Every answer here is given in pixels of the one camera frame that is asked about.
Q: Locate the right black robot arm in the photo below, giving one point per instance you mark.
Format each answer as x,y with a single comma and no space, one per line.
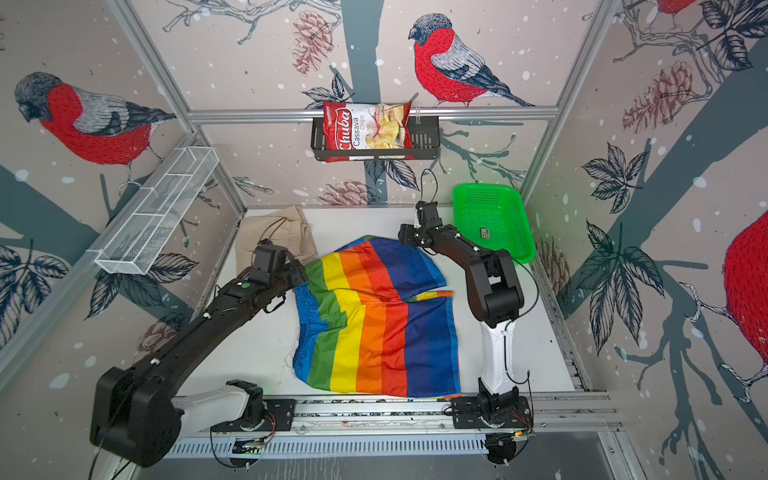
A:
495,298

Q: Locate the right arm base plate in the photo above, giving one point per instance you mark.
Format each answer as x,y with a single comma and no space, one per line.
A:
476,412

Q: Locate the red cassava chips bag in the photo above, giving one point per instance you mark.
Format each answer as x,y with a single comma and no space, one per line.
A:
354,127

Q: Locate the aluminium mounting rail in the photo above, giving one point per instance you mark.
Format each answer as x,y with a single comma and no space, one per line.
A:
372,415

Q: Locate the green plastic basket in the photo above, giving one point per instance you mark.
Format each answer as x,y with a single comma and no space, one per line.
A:
494,217

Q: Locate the white vented cable duct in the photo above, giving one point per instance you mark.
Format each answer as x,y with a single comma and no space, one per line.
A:
306,447

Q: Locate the beige drawstring shorts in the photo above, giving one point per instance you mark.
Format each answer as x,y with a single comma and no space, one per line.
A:
288,228

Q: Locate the black wire wall basket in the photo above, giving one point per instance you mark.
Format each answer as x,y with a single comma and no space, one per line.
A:
425,136

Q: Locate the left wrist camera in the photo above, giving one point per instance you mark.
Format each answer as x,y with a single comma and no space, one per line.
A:
267,258

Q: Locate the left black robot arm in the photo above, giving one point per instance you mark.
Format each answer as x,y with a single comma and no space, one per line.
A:
138,414

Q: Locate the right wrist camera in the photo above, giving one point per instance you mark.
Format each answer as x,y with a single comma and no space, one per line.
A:
427,215

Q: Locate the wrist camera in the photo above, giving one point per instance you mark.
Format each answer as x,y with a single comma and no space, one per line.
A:
427,215
267,258

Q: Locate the white wire mesh shelf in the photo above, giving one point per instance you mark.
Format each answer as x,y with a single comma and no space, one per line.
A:
160,205

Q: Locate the rainbow coloured shorts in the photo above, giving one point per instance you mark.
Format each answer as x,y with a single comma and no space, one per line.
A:
375,317

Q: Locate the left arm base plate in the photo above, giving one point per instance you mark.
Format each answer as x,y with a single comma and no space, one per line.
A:
277,416

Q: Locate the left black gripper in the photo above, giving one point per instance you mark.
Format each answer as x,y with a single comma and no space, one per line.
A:
297,271

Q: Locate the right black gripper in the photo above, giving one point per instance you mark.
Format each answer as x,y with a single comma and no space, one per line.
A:
404,234

